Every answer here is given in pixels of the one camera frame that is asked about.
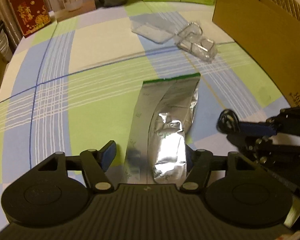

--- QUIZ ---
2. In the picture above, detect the black cable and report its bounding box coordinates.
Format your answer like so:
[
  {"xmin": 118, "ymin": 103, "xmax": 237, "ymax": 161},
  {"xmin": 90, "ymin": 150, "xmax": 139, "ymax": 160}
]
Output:
[{"xmin": 216, "ymin": 108, "xmax": 241, "ymax": 134}]

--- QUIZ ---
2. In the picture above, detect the silver foil pouch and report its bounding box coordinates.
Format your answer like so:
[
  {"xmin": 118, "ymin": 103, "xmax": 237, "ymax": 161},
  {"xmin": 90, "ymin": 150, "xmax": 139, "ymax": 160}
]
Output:
[{"xmin": 124, "ymin": 73, "xmax": 200, "ymax": 186}]

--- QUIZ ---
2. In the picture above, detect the checked tablecloth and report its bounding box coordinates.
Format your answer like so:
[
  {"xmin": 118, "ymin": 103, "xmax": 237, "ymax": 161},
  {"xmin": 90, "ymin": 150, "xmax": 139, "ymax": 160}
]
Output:
[{"xmin": 0, "ymin": 1, "xmax": 288, "ymax": 230}]

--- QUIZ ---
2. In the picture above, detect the brown cardboard box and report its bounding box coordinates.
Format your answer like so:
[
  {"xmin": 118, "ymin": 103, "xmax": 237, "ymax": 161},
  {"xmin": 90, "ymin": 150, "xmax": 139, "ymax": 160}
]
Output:
[{"xmin": 212, "ymin": 0, "xmax": 300, "ymax": 107}]

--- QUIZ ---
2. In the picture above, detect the clear plastic clamshell with clip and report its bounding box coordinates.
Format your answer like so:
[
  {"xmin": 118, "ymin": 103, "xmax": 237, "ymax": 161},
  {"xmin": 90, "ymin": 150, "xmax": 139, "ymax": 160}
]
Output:
[{"xmin": 174, "ymin": 22, "xmax": 218, "ymax": 62}]

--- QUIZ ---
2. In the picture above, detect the clear flat plastic tray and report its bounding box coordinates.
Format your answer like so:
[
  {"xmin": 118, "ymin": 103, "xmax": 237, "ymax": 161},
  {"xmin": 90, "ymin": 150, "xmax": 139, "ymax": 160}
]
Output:
[{"xmin": 131, "ymin": 17, "xmax": 175, "ymax": 44}]

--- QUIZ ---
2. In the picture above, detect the crumpled silver foil bag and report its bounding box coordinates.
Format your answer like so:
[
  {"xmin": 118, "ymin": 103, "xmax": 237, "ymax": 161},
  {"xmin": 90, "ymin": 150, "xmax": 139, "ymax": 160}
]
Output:
[{"xmin": 0, "ymin": 20, "xmax": 13, "ymax": 62}]

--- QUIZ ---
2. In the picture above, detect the red gold gift box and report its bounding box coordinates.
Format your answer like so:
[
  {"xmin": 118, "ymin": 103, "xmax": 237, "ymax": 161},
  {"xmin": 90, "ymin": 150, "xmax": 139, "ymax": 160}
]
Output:
[{"xmin": 9, "ymin": 0, "xmax": 51, "ymax": 38}]

